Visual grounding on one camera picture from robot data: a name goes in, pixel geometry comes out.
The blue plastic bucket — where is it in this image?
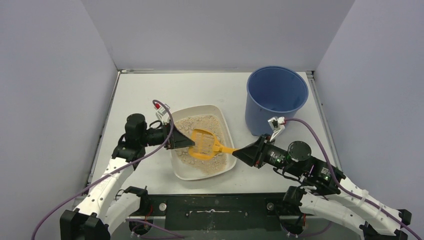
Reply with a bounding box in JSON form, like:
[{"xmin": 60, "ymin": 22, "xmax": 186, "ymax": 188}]
[{"xmin": 244, "ymin": 66, "xmax": 309, "ymax": 136}]

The beige cat litter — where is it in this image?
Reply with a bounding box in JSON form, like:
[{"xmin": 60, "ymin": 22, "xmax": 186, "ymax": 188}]
[{"xmin": 175, "ymin": 114, "xmax": 227, "ymax": 176}]

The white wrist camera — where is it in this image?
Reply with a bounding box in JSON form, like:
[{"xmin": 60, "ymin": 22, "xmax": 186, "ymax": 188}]
[
  {"xmin": 267, "ymin": 116, "xmax": 286, "ymax": 142},
  {"xmin": 153, "ymin": 103, "xmax": 170, "ymax": 123}
]

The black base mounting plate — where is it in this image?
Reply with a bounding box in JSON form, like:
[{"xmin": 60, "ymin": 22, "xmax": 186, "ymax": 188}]
[{"xmin": 131, "ymin": 192, "xmax": 306, "ymax": 232}]

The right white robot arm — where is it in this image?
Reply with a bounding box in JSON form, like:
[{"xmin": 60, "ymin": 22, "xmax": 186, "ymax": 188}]
[{"xmin": 232, "ymin": 135, "xmax": 412, "ymax": 240}]

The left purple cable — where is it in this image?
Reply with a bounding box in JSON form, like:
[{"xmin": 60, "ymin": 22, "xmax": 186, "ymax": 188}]
[{"xmin": 31, "ymin": 99, "xmax": 185, "ymax": 240}]

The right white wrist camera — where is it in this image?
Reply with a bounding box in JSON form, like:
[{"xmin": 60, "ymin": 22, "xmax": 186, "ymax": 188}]
[{"xmin": 267, "ymin": 116, "xmax": 286, "ymax": 142}]

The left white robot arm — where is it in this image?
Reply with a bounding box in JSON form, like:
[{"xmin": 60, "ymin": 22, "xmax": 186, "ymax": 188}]
[{"xmin": 59, "ymin": 113, "xmax": 195, "ymax": 240}]

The yellow litter scoop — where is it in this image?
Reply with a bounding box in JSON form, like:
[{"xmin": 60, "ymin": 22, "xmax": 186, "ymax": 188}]
[{"xmin": 188, "ymin": 128, "xmax": 237, "ymax": 161}]

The aluminium table frame rail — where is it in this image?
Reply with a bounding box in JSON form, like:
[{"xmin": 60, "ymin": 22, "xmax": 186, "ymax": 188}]
[{"xmin": 305, "ymin": 70, "xmax": 342, "ymax": 170}]

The white litter box tray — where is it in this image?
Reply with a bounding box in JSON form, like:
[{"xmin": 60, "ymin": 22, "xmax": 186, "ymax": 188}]
[{"xmin": 171, "ymin": 105, "xmax": 237, "ymax": 181}]

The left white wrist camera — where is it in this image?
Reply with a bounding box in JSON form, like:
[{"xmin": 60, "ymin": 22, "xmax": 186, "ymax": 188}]
[{"xmin": 153, "ymin": 103, "xmax": 170, "ymax": 123}]

